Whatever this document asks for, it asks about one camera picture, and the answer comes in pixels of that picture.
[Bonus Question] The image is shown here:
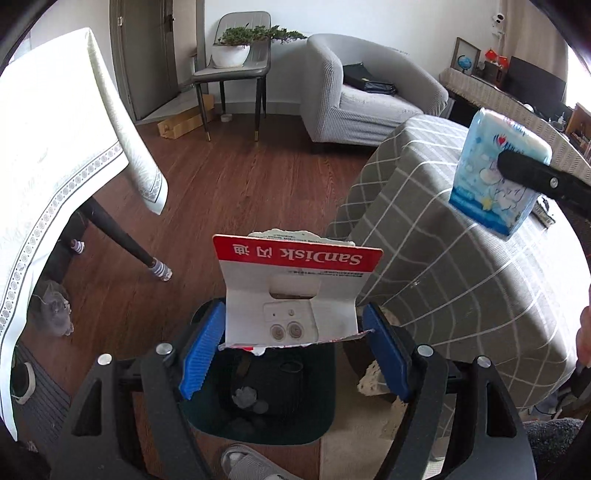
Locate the dark teal trash bin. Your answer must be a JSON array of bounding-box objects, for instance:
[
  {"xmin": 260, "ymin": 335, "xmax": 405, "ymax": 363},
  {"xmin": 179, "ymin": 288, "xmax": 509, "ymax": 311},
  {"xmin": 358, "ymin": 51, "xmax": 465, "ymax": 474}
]
[{"xmin": 178, "ymin": 298, "xmax": 338, "ymax": 446}]

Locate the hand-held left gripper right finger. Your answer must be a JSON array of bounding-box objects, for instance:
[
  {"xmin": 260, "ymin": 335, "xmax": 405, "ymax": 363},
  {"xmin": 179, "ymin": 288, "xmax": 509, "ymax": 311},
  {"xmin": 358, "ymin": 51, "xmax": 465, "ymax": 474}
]
[{"xmin": 361, "ymin": 302, "xmax": 539, "ymax": 480}]

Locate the brown desktop storage box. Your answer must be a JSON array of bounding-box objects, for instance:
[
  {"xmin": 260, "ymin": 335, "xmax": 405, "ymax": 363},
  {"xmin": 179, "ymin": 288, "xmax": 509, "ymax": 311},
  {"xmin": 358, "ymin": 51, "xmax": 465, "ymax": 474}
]
[{"xmin": 566, "ymin": 102, "xmax": 591, "ymax": 153}]

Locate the grey armchair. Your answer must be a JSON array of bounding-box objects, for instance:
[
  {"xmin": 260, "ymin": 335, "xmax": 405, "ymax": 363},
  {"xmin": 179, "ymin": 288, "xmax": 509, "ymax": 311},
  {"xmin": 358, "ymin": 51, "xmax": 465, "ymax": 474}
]
[{"xmin": 300, "ymin": 33, "xmax": 450, "ymax": 147}]

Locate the red white cardboard package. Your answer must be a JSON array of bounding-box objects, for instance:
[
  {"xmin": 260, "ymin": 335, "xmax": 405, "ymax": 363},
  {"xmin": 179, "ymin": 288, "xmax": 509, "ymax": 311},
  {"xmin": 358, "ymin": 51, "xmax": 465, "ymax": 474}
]
[{"xmin": 212, "ymin": 227, "xmax": 385, "ymax": 356}]

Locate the white paper ball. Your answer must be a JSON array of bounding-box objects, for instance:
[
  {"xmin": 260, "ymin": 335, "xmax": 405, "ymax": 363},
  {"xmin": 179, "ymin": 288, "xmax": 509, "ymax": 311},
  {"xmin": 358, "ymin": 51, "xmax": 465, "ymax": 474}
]
[{"xmin": 232, "ymin": 387, "xmax": 258, "ymax": 409}]

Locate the potted plant in white pot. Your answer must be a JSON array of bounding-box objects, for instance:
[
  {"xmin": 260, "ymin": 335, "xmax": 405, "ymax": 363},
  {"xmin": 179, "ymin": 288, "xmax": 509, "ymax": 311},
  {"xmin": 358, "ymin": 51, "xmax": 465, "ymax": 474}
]
[{"xmin": 211, "ymin": 25, "xmax": 308, "ymax": 69}]

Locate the grey slipper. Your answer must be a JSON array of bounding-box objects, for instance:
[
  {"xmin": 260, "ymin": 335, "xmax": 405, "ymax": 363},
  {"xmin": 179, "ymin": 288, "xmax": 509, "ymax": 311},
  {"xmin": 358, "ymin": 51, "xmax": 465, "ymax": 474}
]
[{"xmin": 221, "ymin": 444, "xmax": 296, "ymax": 480}]

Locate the grey dining chair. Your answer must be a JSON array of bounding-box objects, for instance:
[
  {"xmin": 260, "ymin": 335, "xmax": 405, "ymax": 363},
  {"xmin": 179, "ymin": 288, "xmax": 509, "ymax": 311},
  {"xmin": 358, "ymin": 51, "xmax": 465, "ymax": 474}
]
[{"xmin": 191, "ymin": 11, "xmax": 271, "ymax": 144}]

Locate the dark wooden box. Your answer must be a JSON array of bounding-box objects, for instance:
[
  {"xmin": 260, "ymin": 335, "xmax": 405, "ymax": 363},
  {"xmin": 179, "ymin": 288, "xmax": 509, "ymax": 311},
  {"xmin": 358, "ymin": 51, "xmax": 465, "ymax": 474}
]
[{"xmin": 480, "ymin": 60, "xmax": 504, "ymax": 84}]

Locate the black bag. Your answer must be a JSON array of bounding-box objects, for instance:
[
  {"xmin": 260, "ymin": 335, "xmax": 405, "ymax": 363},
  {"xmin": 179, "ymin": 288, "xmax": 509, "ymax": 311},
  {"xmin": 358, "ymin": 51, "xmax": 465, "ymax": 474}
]
[{"xmin": 342, "ymin": 63, "xmax": 398, "ymax": 96}]

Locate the black white shoe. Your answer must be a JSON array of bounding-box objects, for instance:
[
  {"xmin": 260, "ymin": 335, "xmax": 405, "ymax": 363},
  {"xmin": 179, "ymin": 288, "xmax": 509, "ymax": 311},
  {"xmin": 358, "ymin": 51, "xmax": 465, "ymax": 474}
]
[{"xmin": 9, "ymin": 361, "xmax": 38, "ymax": 405}]

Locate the black monitor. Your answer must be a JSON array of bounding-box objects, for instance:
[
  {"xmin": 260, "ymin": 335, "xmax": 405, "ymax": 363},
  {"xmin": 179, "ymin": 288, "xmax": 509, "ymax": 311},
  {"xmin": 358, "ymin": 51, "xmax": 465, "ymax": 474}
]
[{"xmin": 501, "ymin": 56, "xmax": 567, "ymax": 116}]

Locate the dark ribbed floor mat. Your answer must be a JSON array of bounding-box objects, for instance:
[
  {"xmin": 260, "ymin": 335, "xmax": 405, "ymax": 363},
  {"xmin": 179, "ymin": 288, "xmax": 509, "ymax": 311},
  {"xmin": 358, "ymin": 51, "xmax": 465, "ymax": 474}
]
[{"xmin": 14, "ymin": 344, "xmax": 75, "ymax": 444}]

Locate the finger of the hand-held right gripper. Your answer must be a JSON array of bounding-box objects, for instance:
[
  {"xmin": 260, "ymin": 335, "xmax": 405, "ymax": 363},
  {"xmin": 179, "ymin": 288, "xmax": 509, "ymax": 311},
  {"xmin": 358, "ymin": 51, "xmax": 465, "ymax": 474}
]
[{"xmin": 496, "ymin": 150, "xmax": 591, "ymax": 206}]

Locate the grey cat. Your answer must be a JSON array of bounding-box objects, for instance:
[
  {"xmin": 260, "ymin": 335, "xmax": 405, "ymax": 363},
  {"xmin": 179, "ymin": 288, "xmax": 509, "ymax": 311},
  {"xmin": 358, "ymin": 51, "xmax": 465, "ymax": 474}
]
[{"xmin": 28, "ymin": 279, "xmax": 75, "ymax": 337}]

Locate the grey checked tablecloth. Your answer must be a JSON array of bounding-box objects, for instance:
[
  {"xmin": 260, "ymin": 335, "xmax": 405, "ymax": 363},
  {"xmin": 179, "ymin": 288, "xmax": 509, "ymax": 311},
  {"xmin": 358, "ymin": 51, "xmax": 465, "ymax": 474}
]
[{"xmin": 325, "ymin": 114, "xmax": 591, "ymax": 450}]

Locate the black remote control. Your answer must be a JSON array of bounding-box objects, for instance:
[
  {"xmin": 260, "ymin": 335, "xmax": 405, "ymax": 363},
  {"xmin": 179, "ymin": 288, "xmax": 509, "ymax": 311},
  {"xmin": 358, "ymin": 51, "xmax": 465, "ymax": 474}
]
[{"xmin": 531, "ymin": 196, "xmax": 556, "ymax": 228}]

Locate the blue white tissue pack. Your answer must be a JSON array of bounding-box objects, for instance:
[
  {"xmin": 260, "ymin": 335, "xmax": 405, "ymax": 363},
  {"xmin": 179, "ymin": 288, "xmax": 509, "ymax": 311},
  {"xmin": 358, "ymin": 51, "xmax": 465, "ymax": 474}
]
[{"xmin": 449, "ymin": 107, "xmax": 553, "ymax": 238}]

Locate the grey door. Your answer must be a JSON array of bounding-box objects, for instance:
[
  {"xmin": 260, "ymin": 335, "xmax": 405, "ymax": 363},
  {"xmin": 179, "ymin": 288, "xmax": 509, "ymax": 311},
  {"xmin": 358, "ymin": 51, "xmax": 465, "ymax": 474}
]
[{"xmin": 109, "ymin": 0, "xmax": 181, "ymax": 120}]

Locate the person's right hand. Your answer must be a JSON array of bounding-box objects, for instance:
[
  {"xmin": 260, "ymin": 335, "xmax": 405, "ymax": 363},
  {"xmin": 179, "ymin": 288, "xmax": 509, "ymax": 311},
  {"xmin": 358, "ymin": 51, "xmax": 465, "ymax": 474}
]
[{"xmin": 575, "ymin": 284, "xmax": 591, "ymax": 372}]

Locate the dark picture frame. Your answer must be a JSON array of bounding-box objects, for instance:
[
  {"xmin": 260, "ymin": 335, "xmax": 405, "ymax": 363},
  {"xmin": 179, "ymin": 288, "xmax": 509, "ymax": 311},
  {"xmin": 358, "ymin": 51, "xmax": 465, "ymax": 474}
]
[{"xmin": 450, "ymin": 37, "xmax": 481, "ymax": 75}]

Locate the beige fringed desk cloth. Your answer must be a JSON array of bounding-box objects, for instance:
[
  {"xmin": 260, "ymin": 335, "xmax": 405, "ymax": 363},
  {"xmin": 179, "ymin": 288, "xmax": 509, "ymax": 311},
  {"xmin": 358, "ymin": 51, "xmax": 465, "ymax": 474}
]
[{"xmin": 438, "ymin": 68, "xmax": 591, "ymax": 176}]

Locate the white patterned tablecloth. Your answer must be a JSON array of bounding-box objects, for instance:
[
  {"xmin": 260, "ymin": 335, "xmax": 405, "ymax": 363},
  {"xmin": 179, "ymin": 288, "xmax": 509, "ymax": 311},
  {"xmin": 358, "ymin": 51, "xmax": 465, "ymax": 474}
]
[{"xmin": 0, "ymin": 28, "xmax": 169, "ymax": 441}]

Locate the flat cardboard box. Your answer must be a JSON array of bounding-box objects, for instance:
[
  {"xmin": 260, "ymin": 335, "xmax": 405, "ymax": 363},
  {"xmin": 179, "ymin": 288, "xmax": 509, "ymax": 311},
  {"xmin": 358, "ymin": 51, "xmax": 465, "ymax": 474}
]
[{"xmin": 157, "ymin": 93, "xmax": 215, "ymax": 139}]

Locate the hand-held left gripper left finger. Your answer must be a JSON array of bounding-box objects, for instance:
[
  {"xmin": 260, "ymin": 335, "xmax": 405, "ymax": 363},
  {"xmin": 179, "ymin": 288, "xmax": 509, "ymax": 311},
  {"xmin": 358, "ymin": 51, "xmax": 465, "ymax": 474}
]
[{"xmin": 48, "ymin": 303, "xmax": 227, "ymax": 480}]

